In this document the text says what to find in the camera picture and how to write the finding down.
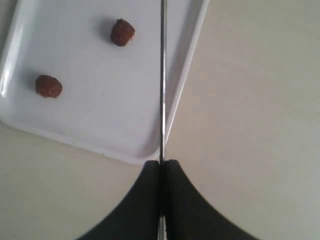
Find white plastic tray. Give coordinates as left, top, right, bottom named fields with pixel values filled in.
left=0, top=0, right=210, bottom=165

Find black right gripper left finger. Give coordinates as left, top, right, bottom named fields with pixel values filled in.
left=79, top=160, right=160, bottom=240

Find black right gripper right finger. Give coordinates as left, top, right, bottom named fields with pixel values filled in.
left=163, top=160, right=255, bottom=240

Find metal skewer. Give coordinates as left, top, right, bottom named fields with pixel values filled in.
left=158, top=0, right=168, bottom=240

